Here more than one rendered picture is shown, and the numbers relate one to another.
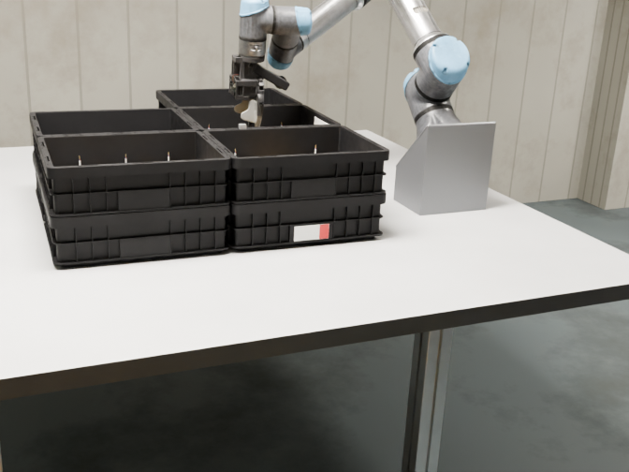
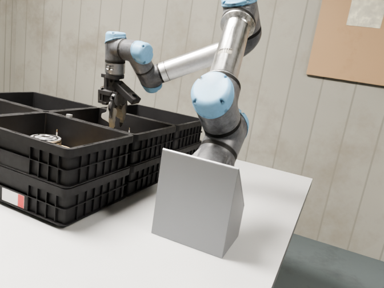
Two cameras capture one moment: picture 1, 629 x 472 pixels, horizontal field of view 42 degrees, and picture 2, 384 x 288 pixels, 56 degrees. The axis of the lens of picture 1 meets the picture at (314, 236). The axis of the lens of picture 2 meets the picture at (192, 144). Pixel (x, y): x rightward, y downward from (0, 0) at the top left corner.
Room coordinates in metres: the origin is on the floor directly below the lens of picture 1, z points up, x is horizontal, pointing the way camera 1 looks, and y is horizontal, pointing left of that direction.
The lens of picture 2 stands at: (1.54, -1.02, 1.20)
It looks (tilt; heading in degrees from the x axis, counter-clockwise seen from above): 13 degrees down; 46
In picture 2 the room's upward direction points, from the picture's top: 9 degrees clockwise
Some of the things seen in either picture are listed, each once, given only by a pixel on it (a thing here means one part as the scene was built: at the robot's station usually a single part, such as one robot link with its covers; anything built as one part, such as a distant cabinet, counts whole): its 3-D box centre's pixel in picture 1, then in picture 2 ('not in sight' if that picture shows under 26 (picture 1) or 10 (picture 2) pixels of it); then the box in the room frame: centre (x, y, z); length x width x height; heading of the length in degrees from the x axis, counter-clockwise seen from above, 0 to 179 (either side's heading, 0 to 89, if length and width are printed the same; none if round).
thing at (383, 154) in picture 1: (293, 144); (55, 131); (1.99, 0.06, 0.92); 0.40 x 0.30 x 0.02; 112
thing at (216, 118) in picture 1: (256, 138); (112, 134); (2.27, 0.18, 0.87); 0.40 x 0.30 x 0.11; 112
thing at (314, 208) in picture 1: (291, 205); (52, 178); (1.99, 0.06, 0.76); 0.40 x 0.30 x 0.12; 112
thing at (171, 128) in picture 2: (256, 120); (114, 122); (2.27, 0.18, 0.92); 0.40 x 0.30 x 0.02; 112
